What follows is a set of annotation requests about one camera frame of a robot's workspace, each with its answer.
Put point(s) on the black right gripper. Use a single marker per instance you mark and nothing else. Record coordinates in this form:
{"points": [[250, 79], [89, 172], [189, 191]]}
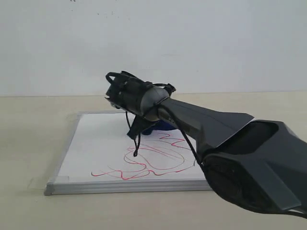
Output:
{"points": [[139, 124]]}

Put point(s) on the blue microfiber cloth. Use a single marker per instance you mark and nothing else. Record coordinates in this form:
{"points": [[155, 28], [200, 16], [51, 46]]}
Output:
{"points": [[160, 125]]}

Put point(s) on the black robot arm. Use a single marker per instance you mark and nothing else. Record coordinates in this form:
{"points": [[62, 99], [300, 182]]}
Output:
{"points": [[258, 165]]}

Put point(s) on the aluminium framed whiteboard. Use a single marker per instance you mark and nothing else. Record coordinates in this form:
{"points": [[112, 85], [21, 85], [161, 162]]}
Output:
{"points": [[98, 158]]}

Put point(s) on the clear tape front left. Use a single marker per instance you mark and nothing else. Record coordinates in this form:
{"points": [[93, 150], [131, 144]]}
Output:
{"points": [[44, 183]]}

